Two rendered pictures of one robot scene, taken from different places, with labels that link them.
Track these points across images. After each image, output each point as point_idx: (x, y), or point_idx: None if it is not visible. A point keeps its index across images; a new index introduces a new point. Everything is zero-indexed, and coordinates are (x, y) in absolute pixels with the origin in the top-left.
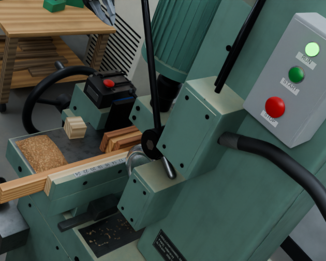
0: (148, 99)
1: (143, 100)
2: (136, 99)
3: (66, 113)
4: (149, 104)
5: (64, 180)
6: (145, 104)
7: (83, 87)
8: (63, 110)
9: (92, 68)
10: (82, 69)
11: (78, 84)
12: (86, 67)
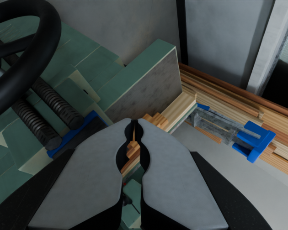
0: (140, 218)
1: (134, 225)
2: (127, 227)
3: (2, 144)
4: (139, 222)
5: None
6: (135, 227)
7: (36, 169)
8: None
9: (37, 71)
10: (13, 103)
11: (24, 168)
12: (22, 91)
